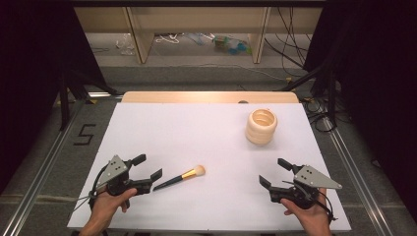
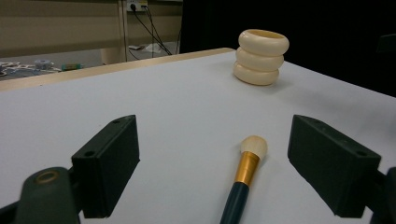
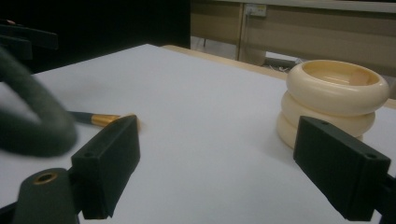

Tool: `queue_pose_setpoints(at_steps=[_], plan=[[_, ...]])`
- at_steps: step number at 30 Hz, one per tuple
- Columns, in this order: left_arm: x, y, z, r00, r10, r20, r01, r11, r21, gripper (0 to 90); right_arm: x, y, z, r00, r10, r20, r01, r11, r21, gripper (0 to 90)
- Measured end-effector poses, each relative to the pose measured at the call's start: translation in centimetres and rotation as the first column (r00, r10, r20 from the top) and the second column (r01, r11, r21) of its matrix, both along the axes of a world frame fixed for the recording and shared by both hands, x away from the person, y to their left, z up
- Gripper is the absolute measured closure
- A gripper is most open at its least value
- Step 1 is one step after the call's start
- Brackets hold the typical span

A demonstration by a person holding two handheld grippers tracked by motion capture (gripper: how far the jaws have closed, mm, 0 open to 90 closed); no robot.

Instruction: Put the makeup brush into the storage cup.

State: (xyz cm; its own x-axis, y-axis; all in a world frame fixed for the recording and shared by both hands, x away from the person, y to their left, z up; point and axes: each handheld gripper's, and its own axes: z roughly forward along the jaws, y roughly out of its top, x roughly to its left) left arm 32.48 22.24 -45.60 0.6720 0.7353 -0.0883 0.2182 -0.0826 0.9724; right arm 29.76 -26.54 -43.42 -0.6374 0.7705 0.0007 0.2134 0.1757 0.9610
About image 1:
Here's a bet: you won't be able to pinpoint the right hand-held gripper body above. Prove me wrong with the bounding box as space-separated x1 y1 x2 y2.
268 164 343 210

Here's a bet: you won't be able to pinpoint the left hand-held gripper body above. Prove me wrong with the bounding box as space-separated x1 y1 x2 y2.
94 154 152 198

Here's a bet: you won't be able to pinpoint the black handled makeup brush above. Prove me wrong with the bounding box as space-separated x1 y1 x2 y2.
152 164 207 192

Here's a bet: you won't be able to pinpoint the cream ribbed round holder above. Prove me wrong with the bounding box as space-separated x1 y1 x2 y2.
245 107 278 147

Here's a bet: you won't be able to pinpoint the person's right hand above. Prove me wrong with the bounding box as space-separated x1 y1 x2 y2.
280 187 332 234

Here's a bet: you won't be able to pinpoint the person's left hand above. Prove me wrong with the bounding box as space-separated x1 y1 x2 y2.
89 187 139 232

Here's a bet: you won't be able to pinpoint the white table mat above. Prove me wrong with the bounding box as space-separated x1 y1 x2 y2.
66 101 352 232

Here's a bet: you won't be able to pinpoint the black tripod stand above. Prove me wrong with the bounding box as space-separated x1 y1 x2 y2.
278 62 338 127
58 70 121 132

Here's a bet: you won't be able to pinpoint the wooden table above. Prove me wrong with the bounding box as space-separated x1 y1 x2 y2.
121 90 300 104

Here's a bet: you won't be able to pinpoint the black curtain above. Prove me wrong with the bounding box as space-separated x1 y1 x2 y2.
0 3 109 195
303 3 417 224

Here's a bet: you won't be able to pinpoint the clear plastic bag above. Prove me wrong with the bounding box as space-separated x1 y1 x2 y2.
115 32 136 57

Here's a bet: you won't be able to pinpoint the colourful plastic toys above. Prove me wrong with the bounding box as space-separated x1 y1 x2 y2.
211 34 253 56

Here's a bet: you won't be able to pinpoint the wooden shelf unit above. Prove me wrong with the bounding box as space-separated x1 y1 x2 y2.
74 6 324 65

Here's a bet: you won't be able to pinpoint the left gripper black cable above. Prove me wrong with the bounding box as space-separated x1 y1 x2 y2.
70 165 109 214

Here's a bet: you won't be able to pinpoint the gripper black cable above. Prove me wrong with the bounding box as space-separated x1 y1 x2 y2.
282 180 338 224
70 165 109 214

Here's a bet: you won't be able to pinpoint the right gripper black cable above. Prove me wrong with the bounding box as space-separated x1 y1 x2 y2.
282 180 338 224

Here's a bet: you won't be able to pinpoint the aluminium floor rail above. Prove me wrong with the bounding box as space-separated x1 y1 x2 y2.
306 97 394 236
1 94 124 236

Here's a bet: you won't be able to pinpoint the bundle of black cables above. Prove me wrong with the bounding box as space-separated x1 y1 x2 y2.
264 7 316 78

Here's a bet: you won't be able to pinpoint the white coiled cord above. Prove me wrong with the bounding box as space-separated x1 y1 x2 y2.
154 32 185 45

